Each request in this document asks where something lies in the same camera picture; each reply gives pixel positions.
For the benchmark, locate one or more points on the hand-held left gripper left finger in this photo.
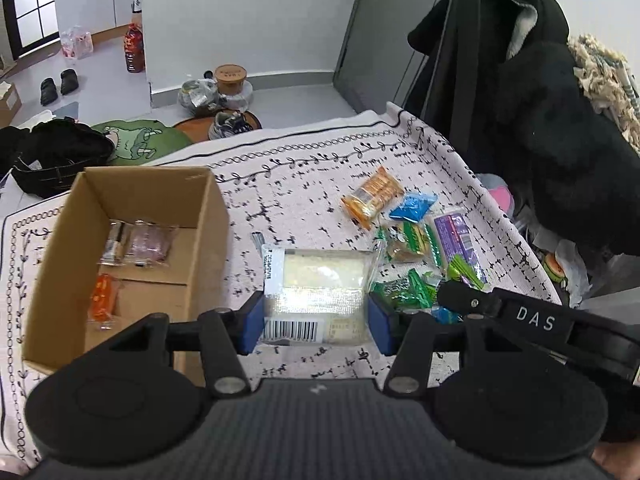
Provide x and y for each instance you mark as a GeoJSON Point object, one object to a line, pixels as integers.
{"type": "Point", "coordinates": [252, 322]}

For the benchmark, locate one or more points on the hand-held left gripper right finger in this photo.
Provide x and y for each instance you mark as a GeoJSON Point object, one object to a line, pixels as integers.
{"type": "Point", "coordinates": [377, 325]}

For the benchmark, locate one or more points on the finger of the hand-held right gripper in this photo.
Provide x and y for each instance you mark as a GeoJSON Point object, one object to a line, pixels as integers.
{"type": "Point", "coordinates": [465, 300]}

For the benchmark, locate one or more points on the light blue snack packet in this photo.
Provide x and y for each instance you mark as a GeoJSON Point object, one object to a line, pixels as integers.
{"type": "Point", "coordinates": [445, 316]}

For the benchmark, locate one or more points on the dark green snack packet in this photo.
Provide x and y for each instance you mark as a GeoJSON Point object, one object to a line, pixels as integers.
{"type": "Point", "coordinates": [400, 292]}

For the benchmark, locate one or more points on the purple snack packet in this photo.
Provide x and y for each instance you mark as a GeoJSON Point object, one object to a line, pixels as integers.
{"type": "Point", "coordinates": [452, 235]}

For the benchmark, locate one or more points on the white rice cake packet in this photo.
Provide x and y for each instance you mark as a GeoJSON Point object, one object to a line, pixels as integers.
{"type": "Point", "coordinates": [320, 280]}

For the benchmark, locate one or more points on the brown cardboard box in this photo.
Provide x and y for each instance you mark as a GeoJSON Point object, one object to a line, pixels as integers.
{"type": "Point", "coordinates": [210, 220]}

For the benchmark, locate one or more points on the clear pink snack packet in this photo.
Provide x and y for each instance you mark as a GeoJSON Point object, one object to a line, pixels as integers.
{"type": "Point", "coordinates": [150, 242]}

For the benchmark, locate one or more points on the orange cracker packet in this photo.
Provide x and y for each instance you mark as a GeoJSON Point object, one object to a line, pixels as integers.
{"type": "Point", "coordinates": [372, 195]}

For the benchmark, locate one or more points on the small orange snack packet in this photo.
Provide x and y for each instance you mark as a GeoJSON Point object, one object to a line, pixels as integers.
{"type": "Point", "coordinates": [102, 300]}

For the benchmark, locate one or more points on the white plastic bag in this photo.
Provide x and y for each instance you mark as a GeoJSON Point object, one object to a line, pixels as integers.
{"type": "Point", "coordinates": [577, 270]}

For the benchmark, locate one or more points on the hamburger toy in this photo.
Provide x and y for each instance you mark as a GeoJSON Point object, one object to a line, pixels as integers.
{"type": "Point", "coordinates": [554, 266]}

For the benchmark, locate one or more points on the pink plush item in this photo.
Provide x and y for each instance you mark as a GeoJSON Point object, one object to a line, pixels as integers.
{"type": "Point", "coordinates": [497, 194]}

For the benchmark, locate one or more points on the printed white blanket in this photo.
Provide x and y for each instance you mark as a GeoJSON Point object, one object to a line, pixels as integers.
{"type": "Point", "coordinates": [300, 195]}

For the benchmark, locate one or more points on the black coat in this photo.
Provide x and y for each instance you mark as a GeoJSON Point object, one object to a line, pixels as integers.
{"type": "Point", "coordinates": [550, 150]}

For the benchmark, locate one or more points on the grey sneaker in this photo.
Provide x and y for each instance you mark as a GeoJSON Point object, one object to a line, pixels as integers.
{"type": "Point", "coordinates": [227, 125]}

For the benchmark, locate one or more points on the brown round floor mat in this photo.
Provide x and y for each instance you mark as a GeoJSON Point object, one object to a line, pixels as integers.
{"type": "Point", "coordinates": [192, 127]}

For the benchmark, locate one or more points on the green frog floor mat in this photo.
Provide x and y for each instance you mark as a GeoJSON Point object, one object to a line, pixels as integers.
{"type": "Point", "coordinates": [140, 142]}

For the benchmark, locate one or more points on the clear plastic container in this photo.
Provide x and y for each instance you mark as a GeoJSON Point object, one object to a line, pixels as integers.
{"type": "Point", "coordinates": [242, 100]}

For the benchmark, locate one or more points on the clear plastic trash bag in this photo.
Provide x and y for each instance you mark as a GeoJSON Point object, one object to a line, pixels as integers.
{"type": "Point", "coordinates": [197, 94]}

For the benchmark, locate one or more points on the black chair backrest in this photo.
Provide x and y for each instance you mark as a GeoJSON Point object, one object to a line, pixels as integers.
{"type": "Point", "coordinates": [465, 60]}

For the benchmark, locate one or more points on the brown instant noodle cup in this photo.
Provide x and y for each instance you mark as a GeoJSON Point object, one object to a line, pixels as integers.
{"type": "Point", "coordinates": [231, 79]}

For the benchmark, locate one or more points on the beige shaggy cloth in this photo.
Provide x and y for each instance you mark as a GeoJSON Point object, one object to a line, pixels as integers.
{"type": "Point", "coordinates": [605, 85]}

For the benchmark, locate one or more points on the black pants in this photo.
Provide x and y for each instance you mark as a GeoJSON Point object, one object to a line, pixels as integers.
{"type": "Point", "coordinates": [55, 155]}

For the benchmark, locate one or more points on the grey metal cabinet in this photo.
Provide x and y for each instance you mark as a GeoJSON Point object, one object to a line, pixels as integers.
{"type": "Point", "coordinates": [390, 35]}

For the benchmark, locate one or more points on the small blue floor mat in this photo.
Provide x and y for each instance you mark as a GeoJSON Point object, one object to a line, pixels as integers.
{"type": "Point", "coordinates": [66, 109]}

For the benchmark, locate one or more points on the red oil jug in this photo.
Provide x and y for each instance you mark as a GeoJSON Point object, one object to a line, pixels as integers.
{"type": "Point", "coordinates": [134, 50]}

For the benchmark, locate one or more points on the black slipper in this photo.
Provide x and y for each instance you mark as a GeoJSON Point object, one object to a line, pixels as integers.
{"type": "Point", "coordinates": [49, 91]}
{"type": "Point", "coordinates": [69, 81]}

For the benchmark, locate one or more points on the open cardboard box with paper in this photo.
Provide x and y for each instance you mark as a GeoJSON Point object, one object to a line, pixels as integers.
{"type": "Point", "coordinates": [9, 105]}

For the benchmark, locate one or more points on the pack of water bottles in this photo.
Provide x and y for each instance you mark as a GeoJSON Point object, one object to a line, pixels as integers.
{"type": "Point", "coordinates": [76, 42]}

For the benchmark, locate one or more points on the black framed glass door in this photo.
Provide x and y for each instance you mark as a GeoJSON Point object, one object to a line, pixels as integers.
{"type": "Point", "coordinates": [27, 5]}

